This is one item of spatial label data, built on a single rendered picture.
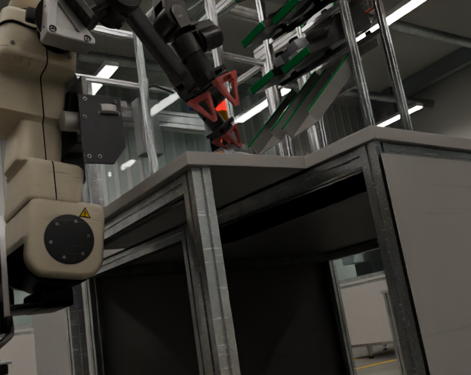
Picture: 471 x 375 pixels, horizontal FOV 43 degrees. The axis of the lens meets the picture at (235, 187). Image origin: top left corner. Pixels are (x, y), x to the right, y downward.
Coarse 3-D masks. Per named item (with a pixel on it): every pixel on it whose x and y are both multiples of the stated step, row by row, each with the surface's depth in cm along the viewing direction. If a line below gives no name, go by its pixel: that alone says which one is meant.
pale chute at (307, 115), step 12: (348, 60) 169; (324, 72) 181; (336, 72) 165; (348, 72) 167; (324, 84) 179; (336, 84) 164; (312, 96) 176; (324, 96) 161; (300, 108) 172; (312, 108) 157; (324, 108) 159; (288, 120) 169; (300, 120) 171; (312, 120) 164; (288, 132) 168; (300, 132) 164
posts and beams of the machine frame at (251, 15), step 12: (228, 0) 294; (228, 12) 302; (240, 12) 305; (252, 12) 310; (336, 12) 310; (288, 36) 333; (276, 48) 341; (300, 84) 331; (312, 132) 323; (312, 144) 323
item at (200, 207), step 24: (192, 168) 124; (168, 192) 133; (192, 192) 123; (120, 216) 154; (144, 216) 142; (192, 216) 124; (216, 216) 124; (192, 240) 123; (216, 240) 122; (216, 264) 120; (72, 288) 186; (216, 288) 119; (72, 312) 184; (216, 312) 117; (72, 336) 182; (216, 336) 116; (72, 360) 181; (216, 360) 115
